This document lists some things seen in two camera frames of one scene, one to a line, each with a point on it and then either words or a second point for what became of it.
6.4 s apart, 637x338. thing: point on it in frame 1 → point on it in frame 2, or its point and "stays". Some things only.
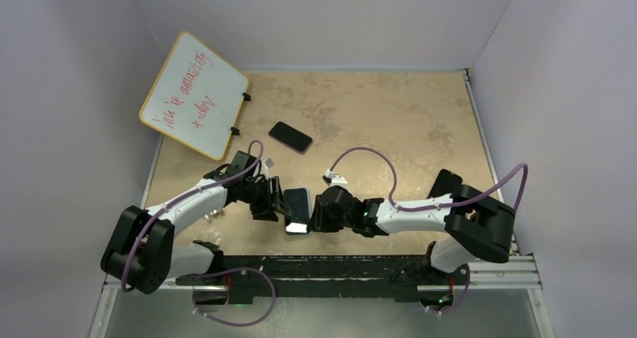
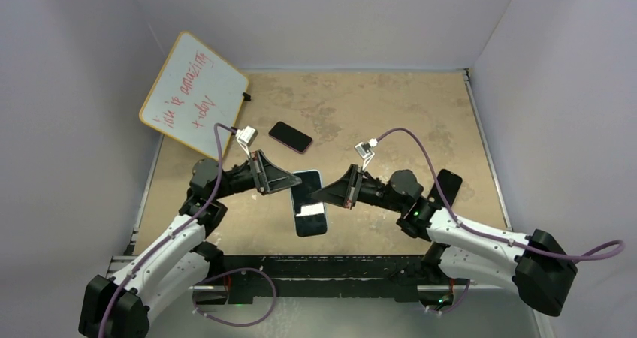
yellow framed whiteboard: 195,97 stays
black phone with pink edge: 291,137 stays
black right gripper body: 327,223 → 370,192
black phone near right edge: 445,183 stays
